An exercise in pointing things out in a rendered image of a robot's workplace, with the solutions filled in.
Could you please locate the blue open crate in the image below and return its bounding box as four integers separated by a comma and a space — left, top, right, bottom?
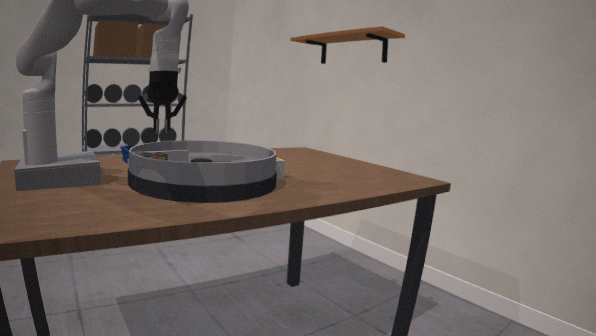
121, 145, 136, 166

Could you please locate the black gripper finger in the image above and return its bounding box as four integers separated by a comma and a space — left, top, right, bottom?
165, 92, 187, 134
138, 92, 160, 134

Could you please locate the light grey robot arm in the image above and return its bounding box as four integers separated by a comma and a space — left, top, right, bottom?
16, 0, 189, 165

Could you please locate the grey round turntable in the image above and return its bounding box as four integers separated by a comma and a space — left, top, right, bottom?
128, 140, 285, 203

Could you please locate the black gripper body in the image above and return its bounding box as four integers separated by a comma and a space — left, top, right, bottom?
147, 71, 179, 105

